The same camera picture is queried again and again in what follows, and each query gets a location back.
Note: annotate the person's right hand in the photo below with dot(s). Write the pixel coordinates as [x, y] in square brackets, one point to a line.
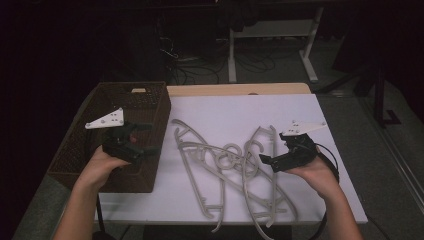
[320, 176]

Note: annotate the person's left hand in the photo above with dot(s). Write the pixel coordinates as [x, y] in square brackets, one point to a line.
[96, 171]

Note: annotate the brown woven basket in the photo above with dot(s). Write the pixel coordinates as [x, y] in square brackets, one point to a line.
[150, 110]

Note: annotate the black metal stand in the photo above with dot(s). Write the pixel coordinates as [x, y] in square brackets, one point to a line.
[380, 100]

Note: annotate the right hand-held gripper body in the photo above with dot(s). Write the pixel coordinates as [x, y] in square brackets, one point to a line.
[300, 151]

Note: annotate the white metal desk frame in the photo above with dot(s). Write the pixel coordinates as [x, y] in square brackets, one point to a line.
[232, 56]

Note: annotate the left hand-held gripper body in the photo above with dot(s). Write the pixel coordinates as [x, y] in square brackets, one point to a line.
[120, 146]

